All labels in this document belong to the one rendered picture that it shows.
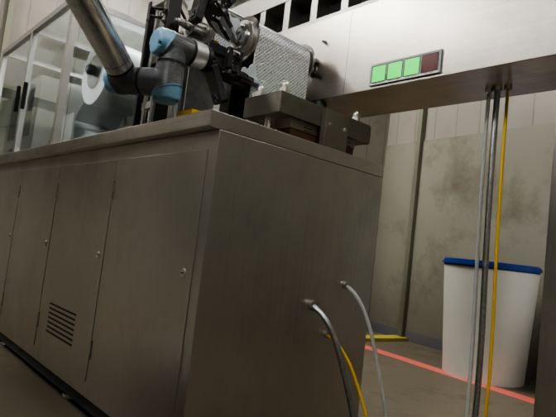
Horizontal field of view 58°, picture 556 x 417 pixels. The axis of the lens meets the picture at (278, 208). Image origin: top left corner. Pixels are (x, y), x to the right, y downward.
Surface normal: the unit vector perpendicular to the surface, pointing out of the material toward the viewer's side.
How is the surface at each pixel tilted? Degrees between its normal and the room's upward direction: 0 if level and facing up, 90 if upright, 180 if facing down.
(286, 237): 90
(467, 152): 90
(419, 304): 90
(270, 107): 90
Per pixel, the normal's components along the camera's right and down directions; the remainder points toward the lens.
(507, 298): -0.01, -0.01
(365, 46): -0.73, -0.14
